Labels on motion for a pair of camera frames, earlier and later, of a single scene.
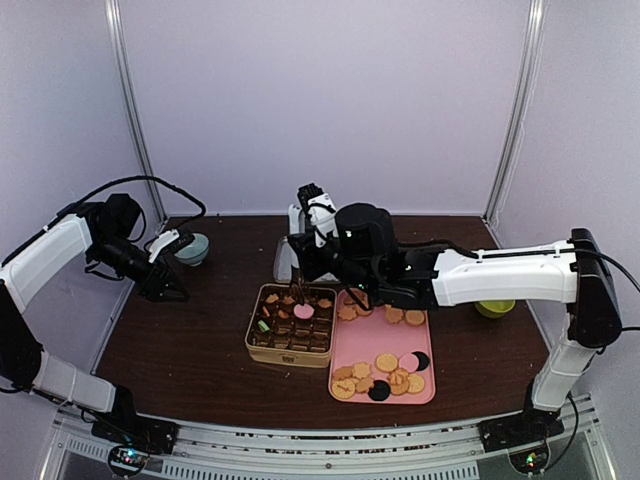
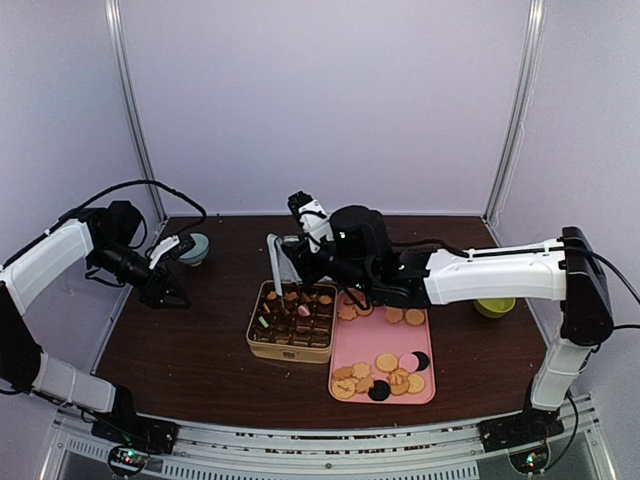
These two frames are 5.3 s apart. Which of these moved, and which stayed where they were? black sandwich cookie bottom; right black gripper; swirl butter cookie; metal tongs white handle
Moved: metal tongs white handle
Stayed: right black gripper; black sandwich cookie bottom; swirl butter cookie
